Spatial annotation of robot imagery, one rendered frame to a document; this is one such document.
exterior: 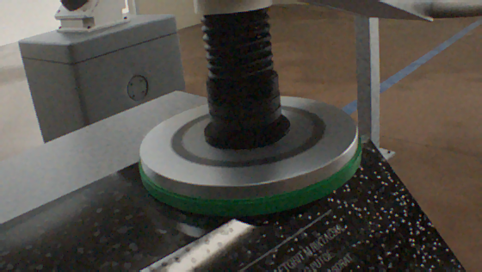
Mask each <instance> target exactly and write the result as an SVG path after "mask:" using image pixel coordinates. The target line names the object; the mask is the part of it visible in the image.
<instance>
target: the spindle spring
mask: <svg viewBox="0 0 482 272"><path fill-rule="evenodd" d="M268 10H269V7H266V8H263V9H253V10H247V11H242V12H238V13H233V14H228V15H203V16H202V17H201V22H203V23H206V24H205V25H204V26H203V27H202V31H203V32H204V33H206V34H205V35H204V37H203V39H204V41H205V42H207V44H206V45H205V46H204V50H206V51H207V53H206V55H205V58H206V61H208V62H207V68H208V70H209V73H208V74H207V76H208V78H210V79H212V80H214V81H218V82H237V81H243V80H246V79H251V78H253V77H261V76H263V75H265V74H266V73H267V72H269V71H270V70H271V69H272V68H273V66H274V62H273V61H272V60H271V59H272V57H273V53H272V52H271V50H270V49H272V43H271V42H270V41H269V40H270V38H271V34H270V33H269V32H268V31H269V30H270V25H269V24H268V23H267V21H268V20H269V14H267V13H265V12H267V11H268ZM252 17H258V18H257V19H254V20H251V21H247V22H241V23H236V24H231V25H225V26H216V24H219V23H227V22H237V21H242V20H245V19H249V18H252ZM254 27H259V28H256V29H253V30H250V31H246V32H243V33H239V34H228V35H217V34H223V33H230V32H236V31H241V30H245V29H248V28H254ZM257 36H261V37H257ZM255 37H256V39H255V40H251V41H247V42H244V43H239V44H234V45H227V46H219V44H223V43H231V42H237V41H242V40H248V39H252V38H255ZM260 46H262V47H260ZM253 47H257V49H254V50H250V51H248V52H243V53H235V54H227V55H220V54H221V53H232V52H238V51H243V50H246V49H250V48H253ZM255 58H259V59H256V60H250V59H255ZM242 60H250V61H246V62H243V63H237V64H229V65H221V64H220V63H228V62H237V61H242ZM261 65H264V66H262V67H260V68H257V69H255V70H252V71H246V72H242V73H236V74H220V73H221V72H235V71H245V70H249V69H253V68H256V67H258V66H261Z"/></svg>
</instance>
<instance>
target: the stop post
mask: <svg viewBox="0 0 482 272"><path fill-rule="evenodd" d="M354 17H355V52H356V75H357V131H358V134H360V135H363V136H368V137H370V139H371V140H372V142H374V143H375V145H376V146H377V148H378V150H379V151H380V153H381V154H383V157H384V158H385V159H386V160H388V158H390V157H392V156H393V155H394V154H395V152H393V151H388V150H385V149H382V148H379V144H380V81H379V80H380V53H379V30H378V19H379V18H374V17H372V18H363V17H360V16H356V15H354Z"/></svg>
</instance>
